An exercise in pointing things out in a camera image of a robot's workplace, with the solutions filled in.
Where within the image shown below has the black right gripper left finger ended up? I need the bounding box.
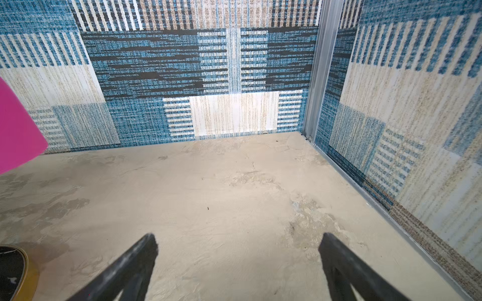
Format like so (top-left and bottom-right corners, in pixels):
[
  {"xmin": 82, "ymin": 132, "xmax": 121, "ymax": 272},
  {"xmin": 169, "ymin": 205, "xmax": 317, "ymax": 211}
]
[{"xmin": 69, "ymin": 233, "xmax": 158, "ymax": 300}]

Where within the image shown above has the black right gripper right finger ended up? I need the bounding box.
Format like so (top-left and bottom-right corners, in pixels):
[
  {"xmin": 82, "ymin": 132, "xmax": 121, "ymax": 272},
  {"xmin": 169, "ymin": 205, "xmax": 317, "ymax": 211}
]
[{"xmin": 318, "ymin": 233, "xmax": 408, "ymax": 300}]

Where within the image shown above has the gold wine glass rack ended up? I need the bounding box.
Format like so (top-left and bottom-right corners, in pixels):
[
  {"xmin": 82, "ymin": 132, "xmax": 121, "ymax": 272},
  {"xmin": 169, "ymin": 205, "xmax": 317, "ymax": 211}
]
[{"xmin": 1, "ymin": 245, "xmax": 40, "ymax": 301}]

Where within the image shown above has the magenta wine glass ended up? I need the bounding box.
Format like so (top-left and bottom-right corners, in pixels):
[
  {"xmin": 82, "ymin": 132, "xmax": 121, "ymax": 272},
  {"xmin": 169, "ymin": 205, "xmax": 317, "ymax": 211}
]
[{"xmin": 1, "ymin": 80, "xmax": 48, "ymax": 174}]

